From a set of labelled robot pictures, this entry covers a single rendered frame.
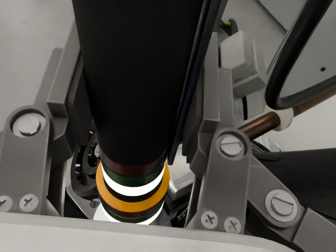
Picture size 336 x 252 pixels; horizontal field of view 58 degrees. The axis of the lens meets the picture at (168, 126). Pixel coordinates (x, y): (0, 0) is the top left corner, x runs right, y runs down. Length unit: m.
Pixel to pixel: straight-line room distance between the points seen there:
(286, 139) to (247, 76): 0.14
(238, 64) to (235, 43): 0.05
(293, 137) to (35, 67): 1.84
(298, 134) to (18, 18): 2.25
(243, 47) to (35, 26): 1.99
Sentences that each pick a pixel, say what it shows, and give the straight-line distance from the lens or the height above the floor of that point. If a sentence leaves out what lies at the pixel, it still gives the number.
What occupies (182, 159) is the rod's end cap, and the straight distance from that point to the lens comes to 0.22.
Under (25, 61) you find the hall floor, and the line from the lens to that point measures 2.22.
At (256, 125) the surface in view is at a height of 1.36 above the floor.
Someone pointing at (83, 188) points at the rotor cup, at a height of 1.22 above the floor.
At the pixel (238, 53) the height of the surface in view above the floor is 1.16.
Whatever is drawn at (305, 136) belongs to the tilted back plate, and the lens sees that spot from 0.54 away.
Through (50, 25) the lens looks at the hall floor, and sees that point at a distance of 2.44.
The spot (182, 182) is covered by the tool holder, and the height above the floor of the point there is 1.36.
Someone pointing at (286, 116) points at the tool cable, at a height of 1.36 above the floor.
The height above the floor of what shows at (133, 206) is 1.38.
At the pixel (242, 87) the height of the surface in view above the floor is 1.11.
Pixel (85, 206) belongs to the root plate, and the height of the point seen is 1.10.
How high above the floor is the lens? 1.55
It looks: 58 degrees down
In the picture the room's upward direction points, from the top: 12 degrees clockwise
